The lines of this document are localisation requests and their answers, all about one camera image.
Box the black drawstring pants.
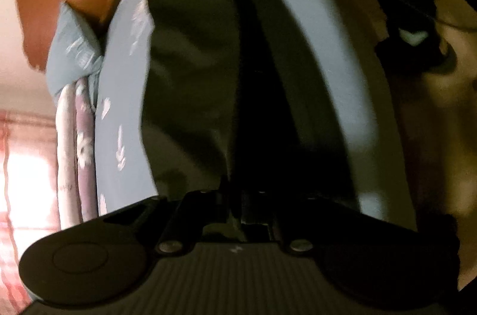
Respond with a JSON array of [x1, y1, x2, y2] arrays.
[[142, 0, 358, 213]]

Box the teal patterned bed sheet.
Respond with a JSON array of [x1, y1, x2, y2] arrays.
[[95, 0, 416, 228]]

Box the pink purple folded quilt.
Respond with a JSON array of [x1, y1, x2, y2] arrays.
[[55, 78, 99, 229]]

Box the pink striped curtain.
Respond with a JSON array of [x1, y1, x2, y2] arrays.
[[1, 111, 60, 314]]

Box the teal pillow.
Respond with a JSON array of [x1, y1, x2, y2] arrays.
[[45, 1, 103, 106]]

